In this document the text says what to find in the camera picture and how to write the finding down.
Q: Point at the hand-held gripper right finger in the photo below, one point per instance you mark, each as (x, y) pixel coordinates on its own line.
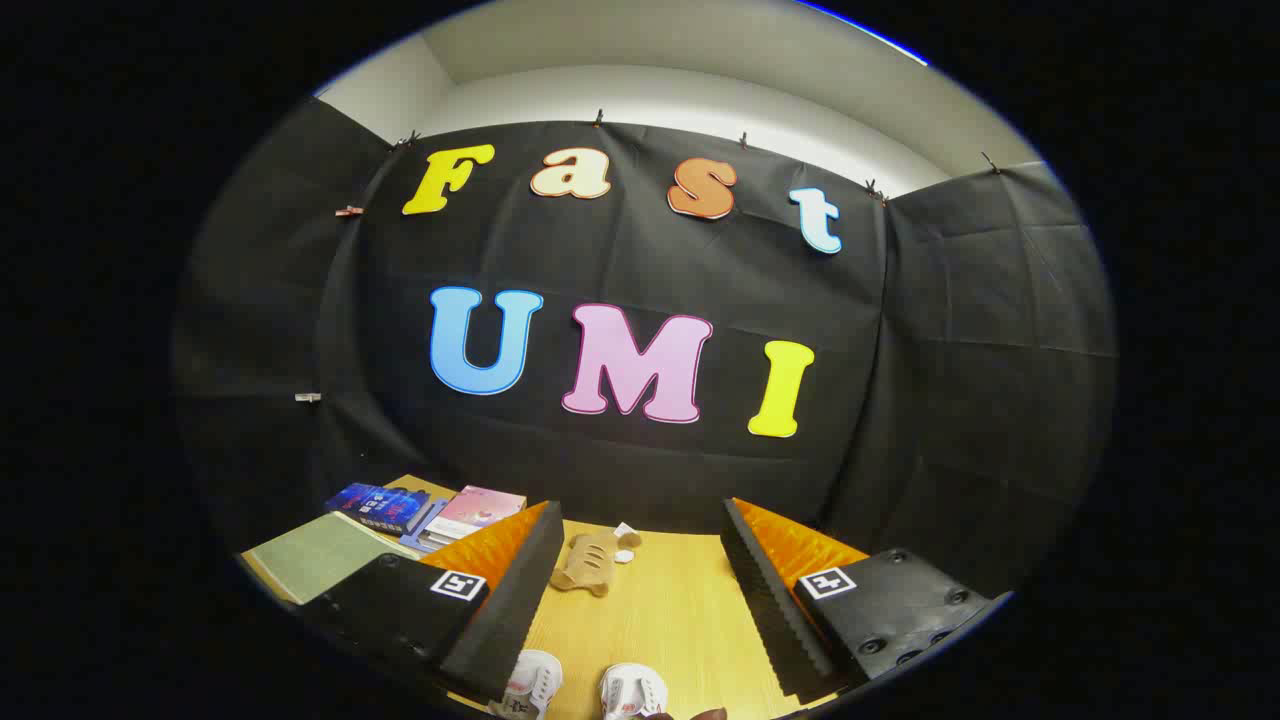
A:
(770, 610)

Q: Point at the white paperback book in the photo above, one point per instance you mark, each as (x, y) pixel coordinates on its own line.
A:
(422, 530)

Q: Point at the green fabric storage box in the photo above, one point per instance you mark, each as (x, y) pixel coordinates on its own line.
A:
(330, 555)

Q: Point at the black backdrop cloth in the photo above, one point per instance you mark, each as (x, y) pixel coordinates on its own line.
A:
(620, 260)

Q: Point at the brown plush toy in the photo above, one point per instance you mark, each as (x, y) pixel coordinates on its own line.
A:
(585, 565)

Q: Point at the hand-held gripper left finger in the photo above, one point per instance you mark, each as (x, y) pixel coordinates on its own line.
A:
(520, 600)

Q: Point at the pink cover book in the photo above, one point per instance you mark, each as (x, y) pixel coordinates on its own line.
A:
(475, 508)

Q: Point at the white canvas shoe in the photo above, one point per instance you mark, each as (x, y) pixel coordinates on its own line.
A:
(632, 692)
(528, 685)

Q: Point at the blue cover book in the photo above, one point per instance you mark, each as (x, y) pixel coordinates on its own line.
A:
(380, 505)

